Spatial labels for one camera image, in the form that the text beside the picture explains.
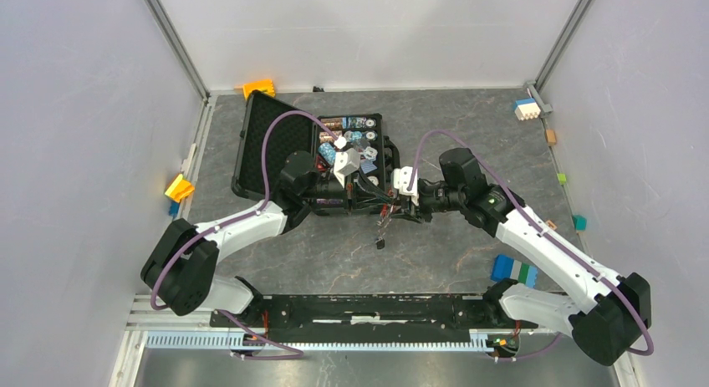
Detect teal cube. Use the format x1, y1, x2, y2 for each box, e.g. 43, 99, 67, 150
572, 214, 587, 232

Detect black poker chip case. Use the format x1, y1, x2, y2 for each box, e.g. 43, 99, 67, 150
232, 92, 400, 216

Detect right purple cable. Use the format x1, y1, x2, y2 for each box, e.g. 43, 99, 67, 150
407, 130, 655, 357

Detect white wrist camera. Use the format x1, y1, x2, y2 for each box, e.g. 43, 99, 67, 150
333, 148, 360, 188
392, 166, 419, 206

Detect white cable comb rail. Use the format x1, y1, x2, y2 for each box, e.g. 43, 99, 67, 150
145, 331, 493, 354

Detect small blue block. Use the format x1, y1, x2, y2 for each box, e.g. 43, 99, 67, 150
168, 201, 180, 218

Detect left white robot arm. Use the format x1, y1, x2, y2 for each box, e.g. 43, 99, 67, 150
140, 151, 319, 327

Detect blue green brick stack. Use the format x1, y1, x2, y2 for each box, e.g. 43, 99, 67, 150
490, 254, 538, 288

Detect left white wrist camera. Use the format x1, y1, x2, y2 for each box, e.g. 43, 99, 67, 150
333, 148, 360, 188

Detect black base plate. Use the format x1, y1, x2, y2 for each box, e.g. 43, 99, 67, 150
236, 293, 538, 344

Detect small wooden cube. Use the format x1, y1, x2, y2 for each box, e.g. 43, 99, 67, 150
545, 129, 558, 146

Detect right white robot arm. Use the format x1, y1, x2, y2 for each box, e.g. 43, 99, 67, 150
392, 148, 652, 366

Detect red keyring carabiner with rings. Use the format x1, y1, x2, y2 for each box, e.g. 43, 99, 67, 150
375, 189, 398, 250

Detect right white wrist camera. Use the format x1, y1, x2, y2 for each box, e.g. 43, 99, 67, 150
392, 166, 419, 206

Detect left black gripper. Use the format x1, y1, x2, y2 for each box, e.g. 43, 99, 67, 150
301, 164, 391, 215

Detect blue white toy block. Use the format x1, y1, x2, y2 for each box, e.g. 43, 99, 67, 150
514, 98, 542, 121

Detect yellow orange toy block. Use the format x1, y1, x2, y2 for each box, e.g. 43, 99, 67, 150
164, 173, 195, 203

